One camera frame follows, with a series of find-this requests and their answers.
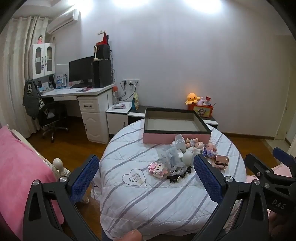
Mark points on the pink doll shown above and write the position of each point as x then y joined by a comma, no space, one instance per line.
40,39

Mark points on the white crumpled bag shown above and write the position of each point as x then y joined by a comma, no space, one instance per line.
179,142

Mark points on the packet of pens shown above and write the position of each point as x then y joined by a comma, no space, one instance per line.
119,106

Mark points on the rose gold cup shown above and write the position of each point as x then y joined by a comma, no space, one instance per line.
221,162

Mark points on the purple block figure toy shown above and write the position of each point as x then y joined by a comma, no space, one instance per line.
210,150

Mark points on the black keyboard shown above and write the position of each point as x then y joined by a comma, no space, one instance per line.
78,85

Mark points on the white door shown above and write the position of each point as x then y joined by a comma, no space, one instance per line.
284,92

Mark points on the small red packet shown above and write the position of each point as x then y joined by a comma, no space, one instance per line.
208,99

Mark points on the small doll figure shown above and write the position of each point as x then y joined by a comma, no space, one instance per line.
190,143
200,144

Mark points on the red printed toy box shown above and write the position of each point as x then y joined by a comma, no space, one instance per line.
201,111

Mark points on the blue yellow snack bag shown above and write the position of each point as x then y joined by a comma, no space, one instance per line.
135,102

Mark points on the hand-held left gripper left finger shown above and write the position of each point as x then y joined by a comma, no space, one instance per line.
85,178

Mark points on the blue white package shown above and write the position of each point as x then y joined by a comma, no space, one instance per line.
61,81

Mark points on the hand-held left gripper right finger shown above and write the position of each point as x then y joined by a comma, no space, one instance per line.
205,176

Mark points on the pink printed cloth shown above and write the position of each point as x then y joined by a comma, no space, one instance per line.
282,171

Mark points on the white glass door cabinet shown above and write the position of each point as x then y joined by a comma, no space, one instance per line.
42,60

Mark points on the white air conditioner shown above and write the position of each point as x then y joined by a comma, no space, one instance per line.
64,22

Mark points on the pink block figure toy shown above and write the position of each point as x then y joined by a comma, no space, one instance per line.
158,170

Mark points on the pink box with black rim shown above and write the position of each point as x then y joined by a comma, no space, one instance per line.
175,120

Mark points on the purple plush toy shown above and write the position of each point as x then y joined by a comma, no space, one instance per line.
203,101

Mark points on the white nightstand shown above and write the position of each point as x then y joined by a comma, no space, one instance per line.
116,120

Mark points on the clear plastic bag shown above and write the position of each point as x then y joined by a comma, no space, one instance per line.
170,155

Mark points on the orange octopus plush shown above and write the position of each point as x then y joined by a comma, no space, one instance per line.
192,98

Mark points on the black jeweled hair clip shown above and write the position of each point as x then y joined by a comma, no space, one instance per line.
179,176

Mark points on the black computer monitor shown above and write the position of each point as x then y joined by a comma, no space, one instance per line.
81,69

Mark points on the white wall outlet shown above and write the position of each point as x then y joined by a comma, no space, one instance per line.
130,81

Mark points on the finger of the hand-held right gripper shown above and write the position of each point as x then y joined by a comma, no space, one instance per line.
283,155
256,165

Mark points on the white figurine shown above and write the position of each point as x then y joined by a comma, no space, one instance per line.
189,156

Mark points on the red bag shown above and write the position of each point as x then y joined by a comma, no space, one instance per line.
104,39

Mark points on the low cabinet with black top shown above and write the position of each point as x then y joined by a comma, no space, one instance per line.
138,110

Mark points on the pink blanket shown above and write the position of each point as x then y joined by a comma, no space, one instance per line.
18,162

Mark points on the cream curtain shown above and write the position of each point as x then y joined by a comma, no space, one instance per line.
16,69

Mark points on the black office chair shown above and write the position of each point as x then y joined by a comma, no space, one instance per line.
52,113

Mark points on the person's right hand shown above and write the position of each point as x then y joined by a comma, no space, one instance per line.
283,226

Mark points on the black printed jacket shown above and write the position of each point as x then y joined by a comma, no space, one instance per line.
31,99

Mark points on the bottle with orange cap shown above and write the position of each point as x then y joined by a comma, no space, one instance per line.
115,95

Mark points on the black computer tower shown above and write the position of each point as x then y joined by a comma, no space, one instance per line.
103,74

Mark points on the white desk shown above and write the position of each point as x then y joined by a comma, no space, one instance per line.
94,115

